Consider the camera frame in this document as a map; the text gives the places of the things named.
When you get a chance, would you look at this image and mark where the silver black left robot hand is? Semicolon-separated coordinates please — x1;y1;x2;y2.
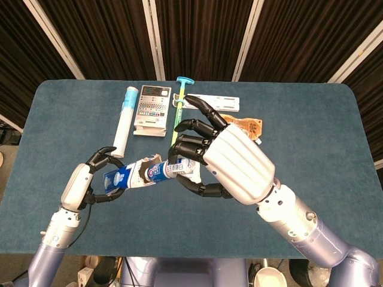
60;146;126;213

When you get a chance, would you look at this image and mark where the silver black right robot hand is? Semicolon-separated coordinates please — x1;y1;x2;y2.
167;94;276;206

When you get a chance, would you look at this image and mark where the blue white toothpaste box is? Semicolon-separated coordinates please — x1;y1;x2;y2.
103;154;164;195

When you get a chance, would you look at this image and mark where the blue white toothpaste tube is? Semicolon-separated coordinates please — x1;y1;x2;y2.
146;158;202;184

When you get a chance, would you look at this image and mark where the green yellow hand pump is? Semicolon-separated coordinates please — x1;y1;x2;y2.
170;76;195;147

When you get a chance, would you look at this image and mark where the black equipment box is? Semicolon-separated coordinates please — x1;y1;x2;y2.
0;126;22;146

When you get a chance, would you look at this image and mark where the grey label printer box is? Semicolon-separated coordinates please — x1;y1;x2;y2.
133;85;173;138

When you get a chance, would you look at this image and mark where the orange spout pouch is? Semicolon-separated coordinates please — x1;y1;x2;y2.
223;115;263;146

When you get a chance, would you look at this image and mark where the white toothbrush package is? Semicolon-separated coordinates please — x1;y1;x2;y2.
172;93;241;112

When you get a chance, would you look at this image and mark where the white paper roll blue label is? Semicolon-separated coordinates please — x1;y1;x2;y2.
110;86;139;158

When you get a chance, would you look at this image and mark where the small white carton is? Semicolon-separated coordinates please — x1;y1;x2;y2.
77;267;95;287

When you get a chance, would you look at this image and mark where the black curved object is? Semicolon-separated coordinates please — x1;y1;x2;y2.
92;256;120;287

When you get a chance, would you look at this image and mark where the teal table mat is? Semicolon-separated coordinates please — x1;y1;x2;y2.
0;79;383;260

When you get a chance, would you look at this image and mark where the white bowl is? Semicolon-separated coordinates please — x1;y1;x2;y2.
254;267;288;287

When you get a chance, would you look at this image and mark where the purple robot torso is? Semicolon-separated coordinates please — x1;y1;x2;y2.
119;257;249;287

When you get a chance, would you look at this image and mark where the black trash bin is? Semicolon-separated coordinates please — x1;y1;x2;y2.
288;258;330;287

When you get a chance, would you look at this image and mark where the dark brown pleated curtain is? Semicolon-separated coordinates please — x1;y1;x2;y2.
239;0;383;84
37;0;158;81
0;0;77;129
342;64;383;162
155;0;255;81

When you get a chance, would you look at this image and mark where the black left hand cable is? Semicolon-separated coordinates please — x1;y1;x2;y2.
68;202;92;248

